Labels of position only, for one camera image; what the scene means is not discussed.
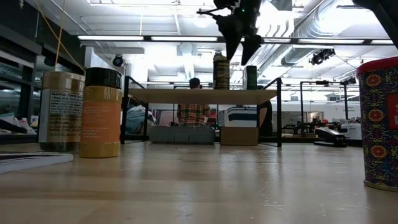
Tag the spice jar yellow lid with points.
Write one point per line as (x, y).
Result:
(221, 73)

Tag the white striped box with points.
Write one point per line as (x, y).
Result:
(239, 112)

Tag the small cardboard box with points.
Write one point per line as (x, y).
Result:
(238, 136)

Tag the orange spice bottle black cap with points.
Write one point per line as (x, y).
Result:
(101, 124)

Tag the red box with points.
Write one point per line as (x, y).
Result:
(379, 124)

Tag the ceiling tube light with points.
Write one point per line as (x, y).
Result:
(330, 41)
(110, 37)
(184, 38)

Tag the Yellowstone picture book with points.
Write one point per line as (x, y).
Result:
(31, 160)

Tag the person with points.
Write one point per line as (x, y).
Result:
(192, 115)

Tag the black metal rig frame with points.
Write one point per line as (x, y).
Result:
(301, 99)

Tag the clear spice jar tan lid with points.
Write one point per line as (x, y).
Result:
(60, 115)

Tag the blue-grey moulded tray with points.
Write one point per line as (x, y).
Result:
(182, 135)

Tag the black ceiling spotlight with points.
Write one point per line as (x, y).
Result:
(321, 56)
(118, 61)

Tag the silver ventilation duct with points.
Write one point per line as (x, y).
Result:
(306, 28)

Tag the teal cloth bundle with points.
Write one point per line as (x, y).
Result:
(136, 119)

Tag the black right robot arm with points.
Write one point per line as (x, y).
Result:
(385, 12)

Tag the white device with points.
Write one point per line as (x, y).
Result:
(351, 130)

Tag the small black spice tin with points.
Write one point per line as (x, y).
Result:
(250, 77)

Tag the wooden shelf black metal legs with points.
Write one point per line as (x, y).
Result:
(202, 96)

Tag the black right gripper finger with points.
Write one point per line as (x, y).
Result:
(250, 46)
(232, 34)

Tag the black stapler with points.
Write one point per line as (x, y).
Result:
(329, 137)

